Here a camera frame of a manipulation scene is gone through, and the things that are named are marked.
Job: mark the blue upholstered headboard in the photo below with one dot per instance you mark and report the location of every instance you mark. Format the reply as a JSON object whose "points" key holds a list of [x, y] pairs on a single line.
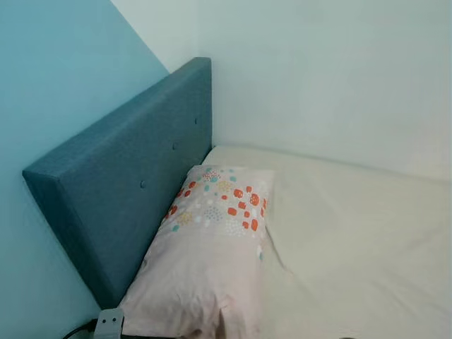
{"points": [[120, 162]]}

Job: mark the pink pillow with coloured dots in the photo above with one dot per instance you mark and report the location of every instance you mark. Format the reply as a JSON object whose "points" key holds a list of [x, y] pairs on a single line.
{"points": [[205, 268]]}

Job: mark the cream bed mattress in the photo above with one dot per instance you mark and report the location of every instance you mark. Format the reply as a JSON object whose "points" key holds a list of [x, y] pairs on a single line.
{"points": [[353, 247]]}

